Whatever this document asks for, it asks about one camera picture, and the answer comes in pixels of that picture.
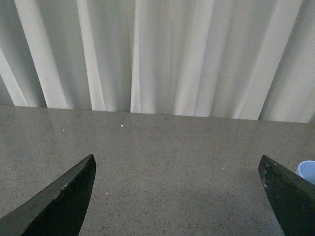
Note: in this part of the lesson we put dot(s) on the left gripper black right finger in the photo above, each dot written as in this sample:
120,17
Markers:
291,197

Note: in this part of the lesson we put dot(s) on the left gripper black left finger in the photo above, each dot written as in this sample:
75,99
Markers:
57,210

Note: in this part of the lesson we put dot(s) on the light blue plastic cup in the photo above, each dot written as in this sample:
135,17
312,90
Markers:
306,170

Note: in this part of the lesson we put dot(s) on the white pleated curtain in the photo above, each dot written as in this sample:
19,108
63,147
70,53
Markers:
242,59

